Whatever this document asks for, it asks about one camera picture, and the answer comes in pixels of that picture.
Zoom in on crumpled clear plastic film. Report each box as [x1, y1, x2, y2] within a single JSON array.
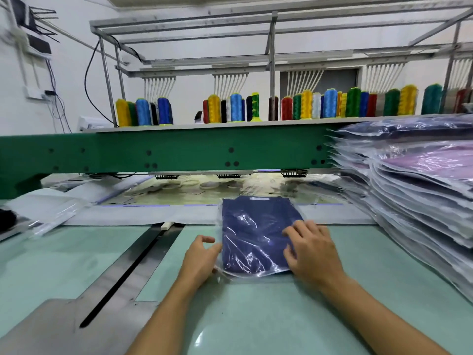
[[6, 188, 93, 237]]

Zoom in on wall router with antennas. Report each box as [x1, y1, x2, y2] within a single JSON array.
[[7, 0, 60, 58]]

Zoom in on grey metal thread rack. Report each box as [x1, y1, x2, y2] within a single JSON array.
[[90, 0, 473, 126]]

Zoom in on person's left forearm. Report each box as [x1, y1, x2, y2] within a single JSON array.
[[126, 281, 206, 355]]

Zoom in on white box device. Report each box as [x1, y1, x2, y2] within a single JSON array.
[[78, 115, 115, 132]]

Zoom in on person's right forearm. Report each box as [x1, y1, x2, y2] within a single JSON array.
[[321, 276, 452, 355]]

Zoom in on green machine beam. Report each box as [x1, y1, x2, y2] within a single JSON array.
[[0, 122, 356, 200]]

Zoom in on person's left hand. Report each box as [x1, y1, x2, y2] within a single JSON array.
[[176, 234, 223, 293]]

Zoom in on black cloth bundle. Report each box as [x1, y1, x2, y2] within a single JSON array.
[[0, 208, 19, 234]]

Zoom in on black hanging cable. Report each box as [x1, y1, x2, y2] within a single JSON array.
[[84, 39, 118, 126]]

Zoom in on person's right hand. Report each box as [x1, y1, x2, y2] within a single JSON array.
[[282, 219, 347, 293]]

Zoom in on row of coloured thread spools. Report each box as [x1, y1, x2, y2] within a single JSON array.
[[114, 83, 473, 128]]

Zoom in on navy blue shirt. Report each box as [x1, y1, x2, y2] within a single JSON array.
[[222, 196, 305, 277]]

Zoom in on white wall socket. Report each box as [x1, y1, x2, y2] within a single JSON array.
[[26, 85, 59, 101]]

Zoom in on stack of bagged garments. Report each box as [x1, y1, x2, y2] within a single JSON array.
[[331, 114, 473, 302]]

